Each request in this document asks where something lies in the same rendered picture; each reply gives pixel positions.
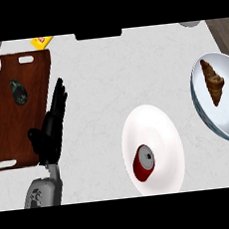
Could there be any dark green avocado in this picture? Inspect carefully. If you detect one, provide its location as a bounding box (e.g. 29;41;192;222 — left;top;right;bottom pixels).
9;78;29;108

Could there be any grey round object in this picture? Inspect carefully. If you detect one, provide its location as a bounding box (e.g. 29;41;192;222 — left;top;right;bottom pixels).
178;20;203;30

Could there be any brown wooden cutting board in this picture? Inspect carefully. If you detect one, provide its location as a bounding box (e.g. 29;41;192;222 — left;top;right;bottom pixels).
0;48;63;171

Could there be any red can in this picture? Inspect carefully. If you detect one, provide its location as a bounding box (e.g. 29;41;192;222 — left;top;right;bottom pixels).
130;143;158;184

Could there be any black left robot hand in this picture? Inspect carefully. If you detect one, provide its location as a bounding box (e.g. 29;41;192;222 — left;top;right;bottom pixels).
21;77;76;169

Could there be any pale blue plate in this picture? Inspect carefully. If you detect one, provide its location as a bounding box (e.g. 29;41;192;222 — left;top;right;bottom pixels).
186;50;229;149

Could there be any brown croissant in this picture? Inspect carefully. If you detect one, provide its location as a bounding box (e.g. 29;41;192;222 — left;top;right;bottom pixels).
199;56;228;108

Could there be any yellow packet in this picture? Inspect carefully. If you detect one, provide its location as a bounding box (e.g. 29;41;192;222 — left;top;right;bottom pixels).
30;36;56;52

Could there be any white bowl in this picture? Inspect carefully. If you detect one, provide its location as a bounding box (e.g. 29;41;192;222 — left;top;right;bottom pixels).
116;101;189;199

